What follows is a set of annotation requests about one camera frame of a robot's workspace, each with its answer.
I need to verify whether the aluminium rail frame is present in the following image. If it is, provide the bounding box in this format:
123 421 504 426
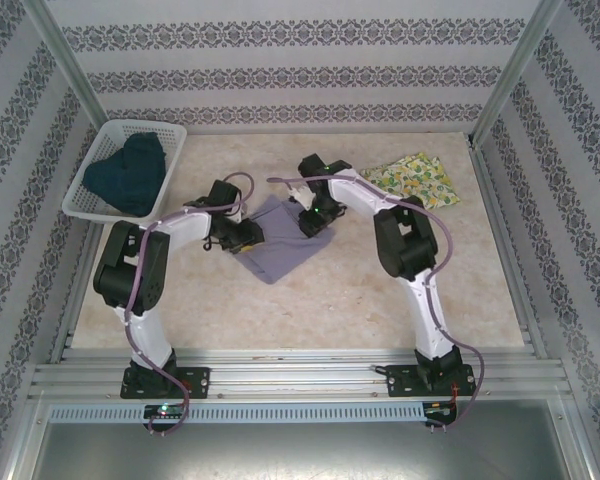
29 347 566 401

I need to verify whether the dark blue denim skirt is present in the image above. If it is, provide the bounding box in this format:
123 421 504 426
83 132 169 218

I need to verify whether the aluminium corner post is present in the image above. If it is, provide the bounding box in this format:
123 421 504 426
22 0 111 146
469 0 564 146

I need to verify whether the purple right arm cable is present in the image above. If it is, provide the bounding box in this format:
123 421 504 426
267 172 484 436

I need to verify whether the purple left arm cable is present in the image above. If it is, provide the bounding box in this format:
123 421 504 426
124 172 256 439

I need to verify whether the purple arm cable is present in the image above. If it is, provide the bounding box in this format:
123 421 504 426
267 172 484 436
124 172 256 439

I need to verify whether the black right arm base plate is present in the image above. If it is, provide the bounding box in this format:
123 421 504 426
385 363 479 400

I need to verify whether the lemon print skirt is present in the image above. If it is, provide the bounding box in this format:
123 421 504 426
359 153 461 211

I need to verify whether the white slotted cable duct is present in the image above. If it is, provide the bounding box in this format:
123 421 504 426
47 403 426 424

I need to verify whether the white plastic basket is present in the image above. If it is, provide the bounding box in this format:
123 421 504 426
63 119 189 224

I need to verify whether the grey metal sheet panel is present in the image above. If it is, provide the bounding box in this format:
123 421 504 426
9 399 594 480

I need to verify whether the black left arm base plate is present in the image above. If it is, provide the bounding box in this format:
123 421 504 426
120 366 212 401

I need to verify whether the lavender skirt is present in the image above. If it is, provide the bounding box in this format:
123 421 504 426
234 193 334 286

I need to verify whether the aluminium side rail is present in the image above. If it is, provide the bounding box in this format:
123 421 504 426
49 219 104 361
467 139 549 359

